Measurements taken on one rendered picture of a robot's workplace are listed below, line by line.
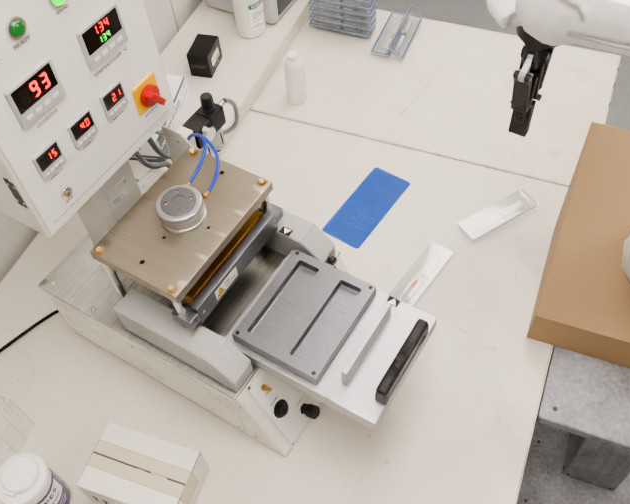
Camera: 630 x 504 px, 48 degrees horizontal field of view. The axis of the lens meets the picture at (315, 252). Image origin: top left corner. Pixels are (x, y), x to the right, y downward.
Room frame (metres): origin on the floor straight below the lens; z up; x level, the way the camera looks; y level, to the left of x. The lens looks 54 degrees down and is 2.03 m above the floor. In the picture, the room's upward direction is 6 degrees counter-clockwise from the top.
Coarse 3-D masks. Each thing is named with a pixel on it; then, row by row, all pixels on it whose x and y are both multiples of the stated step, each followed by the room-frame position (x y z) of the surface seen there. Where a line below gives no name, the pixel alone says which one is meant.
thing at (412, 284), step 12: (432, 252) 0.88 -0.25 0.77; (444, 252) 0.87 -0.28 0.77; (420, 264) 0.85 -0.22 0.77; (432, 264) 0.85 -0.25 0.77; (408, 276) 0.82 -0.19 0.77; (420, 276) 0.82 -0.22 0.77; (432, 276) 0.82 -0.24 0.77; (396, 288) 0.80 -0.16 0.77; (408, 288) 0.79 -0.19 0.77; (420, 288) 0.79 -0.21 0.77; (408, 300) 0.76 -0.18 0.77
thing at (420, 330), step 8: (424, 320) 0.58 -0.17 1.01; (416, 328) 0.56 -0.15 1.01; (424, 328) 0.56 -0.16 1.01; (408, 336) 0.55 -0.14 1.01; (416, 336) 0.55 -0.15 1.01; (424, 336) 0.57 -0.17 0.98; (408, 344) 0.54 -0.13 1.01; (416, 344) 0.54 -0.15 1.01; (400, 352) 0.53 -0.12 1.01; (408, 352) 0.52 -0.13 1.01; (400, 360) 0.51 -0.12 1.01; (408, 360) 0.52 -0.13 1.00; (392, 368) 0.50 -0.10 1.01; (400, 368) 0.50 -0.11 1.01; (384, 376) 0.49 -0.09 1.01; (392, 376) 0.49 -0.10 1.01; (384, 384) 0.47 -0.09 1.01; (392, 384) 0.47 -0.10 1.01; (376, 392) 0.47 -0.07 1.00; (384, 392) 0.46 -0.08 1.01; (376, 400) 0.46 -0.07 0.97; (384, 400) 0.46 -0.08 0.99
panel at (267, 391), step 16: (256, 384) 0.54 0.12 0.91; (272, 384) 0.55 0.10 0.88; (288, 384) 0.57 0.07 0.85; (256, 400) 0.52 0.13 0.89; (272, 400) 0.53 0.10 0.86; (288, 400) 0.54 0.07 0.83; (304, 400) 0.56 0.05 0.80; (272, 416) 0.51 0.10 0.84; (288, 416) 0.52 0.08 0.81; (304, 416) 0.53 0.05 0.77; (288, 432) 0.50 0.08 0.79
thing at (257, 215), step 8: (256, 216) 0.79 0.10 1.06; (248, 224) 0.78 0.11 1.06; (240, 232) 0.76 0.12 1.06; (248, 232) 0.76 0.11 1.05; (232, 240) 0.74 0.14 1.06; (240, 240) 0.74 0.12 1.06; (224, 248) 0.73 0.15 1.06; (232, 248) 0.73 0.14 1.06; (224, 256) 0.71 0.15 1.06; (216, 264) 0.70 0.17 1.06; (208, 272) 0.68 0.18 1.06; (216, 272) 0.69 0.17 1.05; (200, 280) 0.67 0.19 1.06; (208, 280) 0.67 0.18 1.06; (192, 288) 0.65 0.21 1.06; (200, 288) 0.65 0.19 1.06; (192, 296) 0.64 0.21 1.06
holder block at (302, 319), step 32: (288, 288) 0.69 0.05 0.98; (320, 288) 0.67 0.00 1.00; (352, 288) 0.67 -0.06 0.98; (256, 320) 0.62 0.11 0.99; (288, 320) 0.61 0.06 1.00; (320, 320) 0.62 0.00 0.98; (352, 320) 0.60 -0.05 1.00; (256, 352) 0.57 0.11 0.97; (288, 352) 0.55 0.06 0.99; (320, 352) 0.55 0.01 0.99
